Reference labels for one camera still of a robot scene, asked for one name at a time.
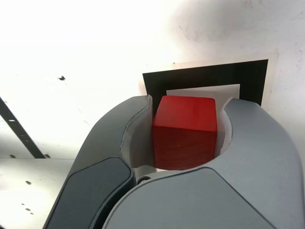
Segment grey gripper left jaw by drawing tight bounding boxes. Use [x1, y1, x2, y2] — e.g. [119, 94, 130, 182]
[44, 94, 159, 229]

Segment black tape strip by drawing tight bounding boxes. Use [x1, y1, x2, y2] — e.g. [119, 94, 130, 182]
[0, 96, 46, 159]

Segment red cube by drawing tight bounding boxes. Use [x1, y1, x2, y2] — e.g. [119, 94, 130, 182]
[152, 95, 219, 171]

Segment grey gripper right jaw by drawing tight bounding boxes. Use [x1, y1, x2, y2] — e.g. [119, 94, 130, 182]
[90, 96, 305, 229]

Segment black tape square outline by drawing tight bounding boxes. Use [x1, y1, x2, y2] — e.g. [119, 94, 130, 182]
[142, 59, 269, 107]

